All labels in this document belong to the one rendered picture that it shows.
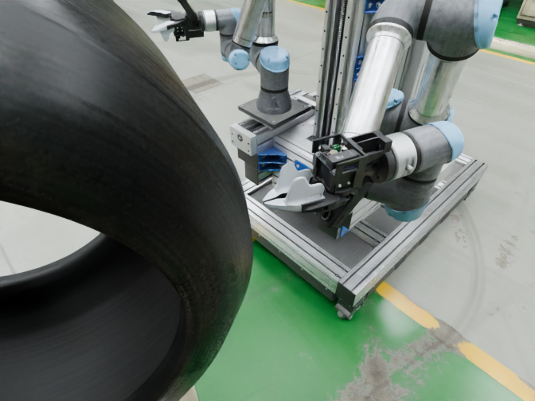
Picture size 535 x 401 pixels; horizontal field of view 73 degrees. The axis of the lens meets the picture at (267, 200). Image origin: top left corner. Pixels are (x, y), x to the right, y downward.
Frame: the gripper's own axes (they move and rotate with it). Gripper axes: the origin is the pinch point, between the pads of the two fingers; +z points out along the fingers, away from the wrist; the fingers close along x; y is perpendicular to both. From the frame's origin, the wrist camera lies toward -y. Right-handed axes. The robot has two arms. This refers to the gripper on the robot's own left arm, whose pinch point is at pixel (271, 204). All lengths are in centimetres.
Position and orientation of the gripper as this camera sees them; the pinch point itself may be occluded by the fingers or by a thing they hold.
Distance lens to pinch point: 55.2
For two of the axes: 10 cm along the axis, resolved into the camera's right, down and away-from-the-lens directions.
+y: 0.0, -7.4, -6.7
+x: 4.2, 6.1, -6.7
